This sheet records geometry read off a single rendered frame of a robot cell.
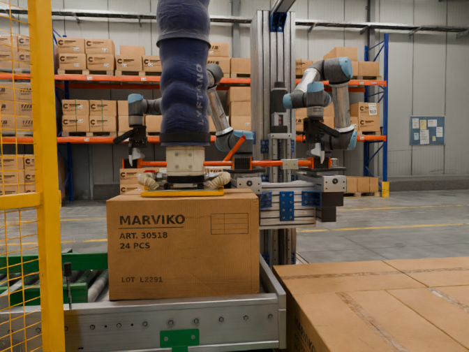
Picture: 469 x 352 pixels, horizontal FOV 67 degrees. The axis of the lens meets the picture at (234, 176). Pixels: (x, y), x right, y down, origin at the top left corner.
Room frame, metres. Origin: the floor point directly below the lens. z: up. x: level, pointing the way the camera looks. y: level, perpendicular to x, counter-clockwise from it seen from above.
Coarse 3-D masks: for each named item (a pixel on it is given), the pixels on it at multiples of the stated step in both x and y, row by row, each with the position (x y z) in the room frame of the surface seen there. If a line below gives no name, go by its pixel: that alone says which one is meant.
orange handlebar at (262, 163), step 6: (144, 162) 1.83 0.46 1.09; (150, 162) 1.83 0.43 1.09; (156, 162) 1.56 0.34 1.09; (162, 162) 1.56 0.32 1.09; (204, 162) 1.57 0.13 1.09; (210, 162) 1.57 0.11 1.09; (216, 162) 1.57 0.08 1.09; (222, 162) 1.57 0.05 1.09; (228, 162) 1.57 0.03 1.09; (252, 162) 1.57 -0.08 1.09; (258, 162) 1.57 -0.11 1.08; (264, 162) 1.58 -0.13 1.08; (270, 162) 1.58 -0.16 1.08; (276, 162) 1.58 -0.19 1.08; (282, 162) 1.58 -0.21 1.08; (300, 162) 1.58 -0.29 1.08; (306, 162) 1.58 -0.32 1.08
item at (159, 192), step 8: (168, 184) 1.48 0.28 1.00; (200, 184) 1.49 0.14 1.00; (144, 192) 1.44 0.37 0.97; (152, 192) 1.44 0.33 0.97; (160, 192) 1.45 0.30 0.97; (168, 192) 1.45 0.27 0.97; (176, 192) 1.45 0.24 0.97; (184, 192) 1.45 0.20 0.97; (192, 192) 1.45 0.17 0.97; (200, 192) 1.45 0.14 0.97; (208, 192) 1.45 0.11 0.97; (216, 192) 1.45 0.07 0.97
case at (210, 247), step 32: (128, 192) 1.68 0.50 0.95; (224, 192) 1.62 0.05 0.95; (128, 224) 1.39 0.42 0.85; (160, 224) 1.39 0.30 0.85; (192, 224) 1.39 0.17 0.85; (224, 224) 1.40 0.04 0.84; (256, 224) 1.40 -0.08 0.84; (128, 256) 1.39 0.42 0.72; (160, 256) 1.39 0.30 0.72; (192, 256) 1.39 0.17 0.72; (224, 256) 1.40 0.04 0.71; (256, 256) 1.40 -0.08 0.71; (128, 288) 1.38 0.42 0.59; (160, 288) 1.39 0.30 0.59; (192, 288) 1.39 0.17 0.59; (224, 288) 1.40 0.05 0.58; (256, 288) 1.40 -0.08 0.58
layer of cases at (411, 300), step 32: (288, 288) 1.50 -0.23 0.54; (320, 288) 1.49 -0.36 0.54; (352, 288) 1.49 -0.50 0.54; (384, 288) 1.48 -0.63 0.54; (416, 288) 1.48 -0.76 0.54; (448, 288) 1.47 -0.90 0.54; (288, 320) 1.49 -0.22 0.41; (320, 320) 1.20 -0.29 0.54; (352, 320) 1.20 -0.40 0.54; (384, 320) 1.19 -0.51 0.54; (416, 320) 1.19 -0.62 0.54; (448, 320) 1.19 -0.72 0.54
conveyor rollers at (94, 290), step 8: (32, 272) 1.74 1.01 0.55; (72, 272) 1.74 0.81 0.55; (88, 272) 1.73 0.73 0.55; (96, 272) 1.82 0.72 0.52; (104, 272) 1.72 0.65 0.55; (0, 280) 1.73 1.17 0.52; (16, 280) 1.71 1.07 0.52; (24, 280) 1.64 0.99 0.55; (32, 280) 1.68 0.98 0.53; (64, 280) 1.64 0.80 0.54; (72, 280) 1.72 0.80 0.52; (80, 280) 1.62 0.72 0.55; (88, 280) 1.67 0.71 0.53; (96, 280) 1.62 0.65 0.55; (104, 280) 1.64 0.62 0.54; (96, 288) 1.53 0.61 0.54; (88, 296) 1.43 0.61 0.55; (96, 296) 1.50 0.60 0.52; (104, 296) 1.45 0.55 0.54
